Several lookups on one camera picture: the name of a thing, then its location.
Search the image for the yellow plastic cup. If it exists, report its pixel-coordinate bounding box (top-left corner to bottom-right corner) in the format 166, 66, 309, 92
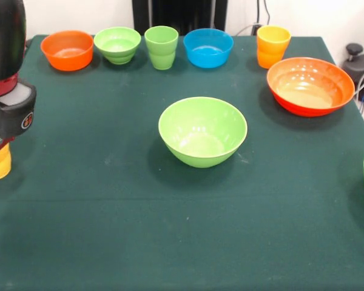
257, 25, 292, 70
0, 142, 13, 181

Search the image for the small orange plastic bowl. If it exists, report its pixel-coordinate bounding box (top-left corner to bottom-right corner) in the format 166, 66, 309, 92
40, 30, 95, 72

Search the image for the small green plastic bowl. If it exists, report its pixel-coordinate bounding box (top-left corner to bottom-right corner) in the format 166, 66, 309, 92
93, 26, 142, 65

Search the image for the green plastic cup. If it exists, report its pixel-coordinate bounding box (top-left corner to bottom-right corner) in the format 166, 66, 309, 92
144, 25, 180, 71

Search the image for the dark green table cloth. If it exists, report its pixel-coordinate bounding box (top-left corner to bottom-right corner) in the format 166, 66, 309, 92
0, 35, 364, 291

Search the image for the blue plastic bowl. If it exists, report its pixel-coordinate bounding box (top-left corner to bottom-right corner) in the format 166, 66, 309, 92
183, 28, 234, 69

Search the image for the large orange plastic bowl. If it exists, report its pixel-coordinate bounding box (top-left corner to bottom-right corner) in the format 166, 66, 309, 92
266, 56, 356, 118

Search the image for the black knobbed equipment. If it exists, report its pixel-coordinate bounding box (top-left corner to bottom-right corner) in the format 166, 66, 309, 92
342, 43, 364, 102

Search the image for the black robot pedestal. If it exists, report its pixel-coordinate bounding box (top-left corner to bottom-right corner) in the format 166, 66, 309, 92
132, 0, 228, 36

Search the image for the thin black cable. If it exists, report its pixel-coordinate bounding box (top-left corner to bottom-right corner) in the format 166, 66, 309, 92
262, 0, 272, 27

